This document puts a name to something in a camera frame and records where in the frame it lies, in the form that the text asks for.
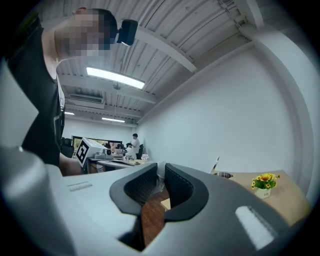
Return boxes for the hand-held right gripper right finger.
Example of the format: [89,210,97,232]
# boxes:
[163,162,210,223]

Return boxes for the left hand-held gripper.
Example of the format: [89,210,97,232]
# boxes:
[75,136,114,169]

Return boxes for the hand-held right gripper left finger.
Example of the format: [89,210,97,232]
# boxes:
[109,162,161,217]

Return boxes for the person's left forearm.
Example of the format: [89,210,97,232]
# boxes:
[59,152,84,177]

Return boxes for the round metal bowl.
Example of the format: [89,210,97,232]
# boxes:
[212,171,235,180]

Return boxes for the white ceiling air conditioner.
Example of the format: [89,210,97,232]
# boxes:
[67,93,106,110]

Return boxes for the potted yellow sunflowers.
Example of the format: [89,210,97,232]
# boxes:
[250,172,281,200]

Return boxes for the person's black shirt torso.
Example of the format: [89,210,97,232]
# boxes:
[4,14,66,168]

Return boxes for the long ceiling light panel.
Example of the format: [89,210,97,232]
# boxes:
[85,66,146,90]

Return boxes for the person's head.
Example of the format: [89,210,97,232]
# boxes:
[53,7,118,61]

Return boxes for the black head-worn camera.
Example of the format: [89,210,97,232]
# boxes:
[115,19,139,47]

